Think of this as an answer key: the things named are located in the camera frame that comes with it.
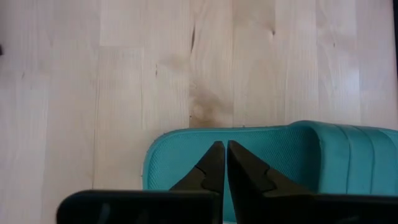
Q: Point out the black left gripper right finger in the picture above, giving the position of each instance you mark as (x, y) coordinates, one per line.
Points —
(280, 208)

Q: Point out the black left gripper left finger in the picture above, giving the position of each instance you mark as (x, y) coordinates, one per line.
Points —
(174, 207)

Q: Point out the teal rubber slide sandal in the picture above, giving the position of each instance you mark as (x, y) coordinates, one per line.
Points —
(280, 149)

